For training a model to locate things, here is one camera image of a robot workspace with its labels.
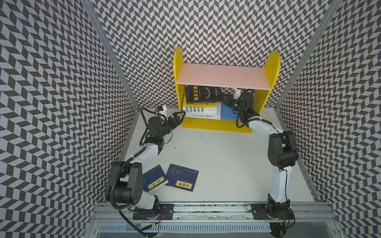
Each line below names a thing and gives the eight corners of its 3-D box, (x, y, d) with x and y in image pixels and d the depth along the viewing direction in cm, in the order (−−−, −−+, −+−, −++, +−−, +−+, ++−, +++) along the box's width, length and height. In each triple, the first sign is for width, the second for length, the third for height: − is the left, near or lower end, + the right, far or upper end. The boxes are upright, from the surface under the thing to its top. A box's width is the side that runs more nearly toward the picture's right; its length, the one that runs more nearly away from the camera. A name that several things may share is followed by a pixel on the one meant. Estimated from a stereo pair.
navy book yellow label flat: (163, 184, 83) (162, 183, 81) (171, 165, 91) (170, 163, 88) (192, 192, 81) (192, 191, 78) (198, 172, 88) (198, 170, 86)
